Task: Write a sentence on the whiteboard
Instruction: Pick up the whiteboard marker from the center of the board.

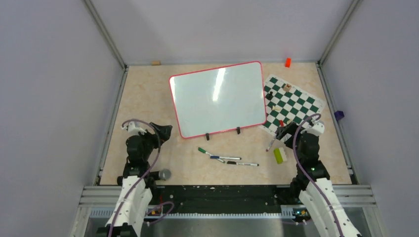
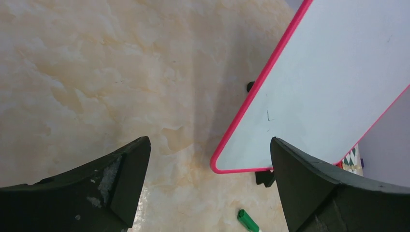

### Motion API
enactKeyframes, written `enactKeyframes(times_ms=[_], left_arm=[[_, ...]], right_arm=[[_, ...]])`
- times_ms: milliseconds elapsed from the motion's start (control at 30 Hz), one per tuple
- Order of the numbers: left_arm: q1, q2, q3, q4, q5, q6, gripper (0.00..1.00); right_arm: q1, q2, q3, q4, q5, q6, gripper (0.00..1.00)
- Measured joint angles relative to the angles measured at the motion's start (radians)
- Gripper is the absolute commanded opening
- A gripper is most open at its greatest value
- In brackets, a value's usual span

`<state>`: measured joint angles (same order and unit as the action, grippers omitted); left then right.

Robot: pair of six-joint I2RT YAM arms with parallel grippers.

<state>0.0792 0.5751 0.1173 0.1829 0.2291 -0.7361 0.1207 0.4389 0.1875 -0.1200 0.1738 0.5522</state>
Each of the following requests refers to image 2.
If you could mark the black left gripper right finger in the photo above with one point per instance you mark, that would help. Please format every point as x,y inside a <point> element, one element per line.
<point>319,197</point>

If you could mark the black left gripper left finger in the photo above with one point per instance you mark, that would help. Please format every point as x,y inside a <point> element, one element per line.
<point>99,196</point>

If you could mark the pink-framed whiteboard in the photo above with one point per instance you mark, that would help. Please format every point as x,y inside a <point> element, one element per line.
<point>337,69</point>

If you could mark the green white chessboard mat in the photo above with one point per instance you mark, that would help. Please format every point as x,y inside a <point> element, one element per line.
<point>352,162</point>

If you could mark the green-capped marker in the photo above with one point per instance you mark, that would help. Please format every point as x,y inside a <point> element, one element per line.
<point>247,222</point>

